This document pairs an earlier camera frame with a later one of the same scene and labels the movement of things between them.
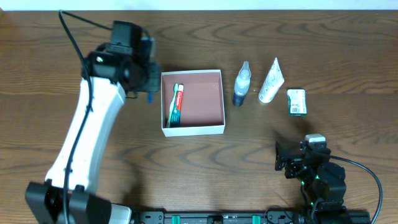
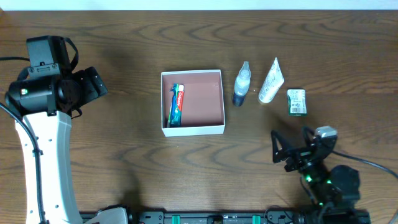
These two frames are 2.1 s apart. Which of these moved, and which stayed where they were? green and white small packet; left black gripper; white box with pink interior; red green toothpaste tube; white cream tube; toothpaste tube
Moved: left black gripper; toothpaste tube
Stayed: white cream tube; green and white small packet; red green toothpaste tube; white box with pink interior
